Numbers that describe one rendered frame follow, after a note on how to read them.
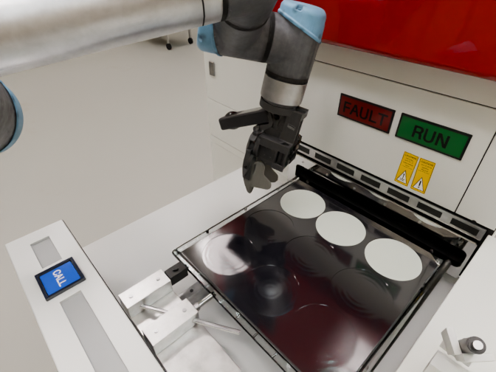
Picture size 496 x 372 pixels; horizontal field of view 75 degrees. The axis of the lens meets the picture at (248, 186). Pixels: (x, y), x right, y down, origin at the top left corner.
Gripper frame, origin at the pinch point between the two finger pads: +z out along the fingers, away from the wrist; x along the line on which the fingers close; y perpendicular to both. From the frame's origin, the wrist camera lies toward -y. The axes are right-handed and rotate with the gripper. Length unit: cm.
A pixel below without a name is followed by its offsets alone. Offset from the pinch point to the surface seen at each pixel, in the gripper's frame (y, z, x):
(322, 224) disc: 17.3, 2.1, 1.7
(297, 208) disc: 10.9, 3.0, 4.3
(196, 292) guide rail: 2.5, 12.5, -20.2
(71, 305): -8.3, 5.5, -37.0
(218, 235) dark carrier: 0.1, 6.5, -10.6
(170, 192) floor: -87, 100, 92
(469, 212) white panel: 39.3, -11.0, 6.0
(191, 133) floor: -125, 96, 168
